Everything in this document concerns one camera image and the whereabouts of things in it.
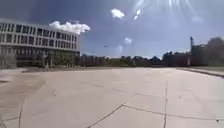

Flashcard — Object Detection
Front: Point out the row of dark trees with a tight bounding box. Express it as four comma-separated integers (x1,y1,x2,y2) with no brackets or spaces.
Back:
78,37,224,68

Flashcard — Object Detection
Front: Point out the grey concrete slab pavement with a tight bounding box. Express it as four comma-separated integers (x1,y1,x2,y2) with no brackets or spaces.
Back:
0,67,224,128

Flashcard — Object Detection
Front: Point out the large white multi-storey building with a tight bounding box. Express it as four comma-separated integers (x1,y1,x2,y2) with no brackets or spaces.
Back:
0,18,81,69

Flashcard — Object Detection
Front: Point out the tall crane mast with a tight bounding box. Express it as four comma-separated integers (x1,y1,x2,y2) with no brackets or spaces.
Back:
187,36,195,67

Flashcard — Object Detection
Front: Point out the grey concrete kerb wall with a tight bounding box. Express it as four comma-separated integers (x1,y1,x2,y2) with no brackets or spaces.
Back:
179,67,224,79

